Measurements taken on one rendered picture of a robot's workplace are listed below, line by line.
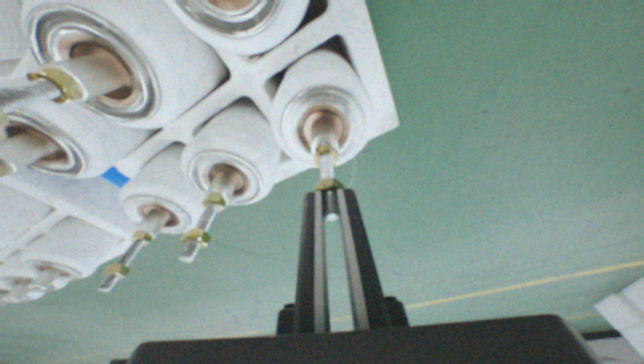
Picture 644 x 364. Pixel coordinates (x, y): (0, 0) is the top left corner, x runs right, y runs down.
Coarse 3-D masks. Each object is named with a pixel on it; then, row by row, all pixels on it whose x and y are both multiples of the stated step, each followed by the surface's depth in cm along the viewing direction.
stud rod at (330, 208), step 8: (320, 144) 14; (320, 160) 13; (328, 160) 13; (320, 168) 12; (328, 168) 12; (320, 176) 12; (328, 176) 11; (328, 192) 10; (328, 200) 10; (336, 200) 10; (328, 208) 9; (336, 208) 10; (328, 216) 10; (336, 216) 10
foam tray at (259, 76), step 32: (320, 0) 24; (352, 0) 16; (320, 32) 18; (352, 32) 18; (0, 64) 20; (32, 64) 19; (256, 64) 20; (288, 64) 20; (352, 64) 22; (224, 96) 21; (256, 96) 22; (384, 96) 22; (192, 128) 24; (384, 128) 25; (128, 160) 27; (288, 160) 28
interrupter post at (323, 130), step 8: (320, 120) 16; (328, 120) 16; (312, 128) 16; (320, 128) 15; (328, 128) 15; (312, 136) 15; (320, 136) 14; (328, 136) 14; (336, 136) 15; (312, 144) 15; (336, 144) 15; (312, 152) 15
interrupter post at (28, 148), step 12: (0, 144) 15; (12, 144) 15; (24, 144) 15; (36, 144) 16; (48, 144) 17; (0, 156) 14; (12, 156) 15; (24, 156) 15; (36, 156) 16; (12, 168) 15
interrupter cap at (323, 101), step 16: (304, 96) 15; (320, 96) 15; (336, 96) 15; (352, 96) 15; (288, 112) 15; (304, 112) 16; (320, 112) 16; (336, 112) 16; (352, 112) 16; (288, 128) 16; (304, 128) 17; (336, 128) 17; (352, 128) 17; (288, 144) 17; (304, 144) 18; (352, 144) 18; (304, 160) 19
